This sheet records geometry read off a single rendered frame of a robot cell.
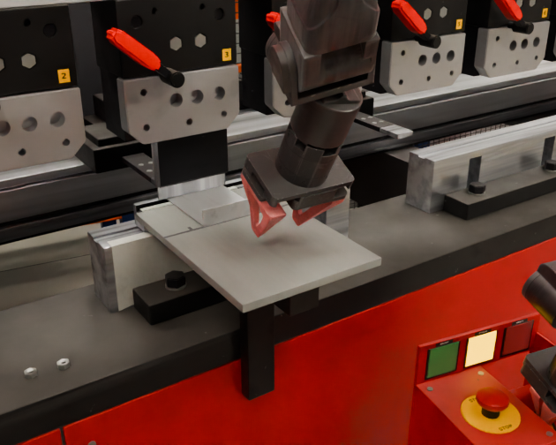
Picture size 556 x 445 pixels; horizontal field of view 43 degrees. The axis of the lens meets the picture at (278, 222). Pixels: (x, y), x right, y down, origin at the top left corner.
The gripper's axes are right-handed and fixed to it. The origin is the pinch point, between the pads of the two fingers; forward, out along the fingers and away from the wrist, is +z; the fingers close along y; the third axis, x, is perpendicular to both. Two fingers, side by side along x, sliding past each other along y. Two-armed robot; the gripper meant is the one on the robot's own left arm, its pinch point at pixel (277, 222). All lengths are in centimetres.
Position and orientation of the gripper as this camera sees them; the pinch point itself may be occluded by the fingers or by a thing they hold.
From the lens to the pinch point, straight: 79.5
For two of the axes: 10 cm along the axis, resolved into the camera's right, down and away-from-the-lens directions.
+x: 4.7, 7.5, -4.7
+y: -8.4, 2.2, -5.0
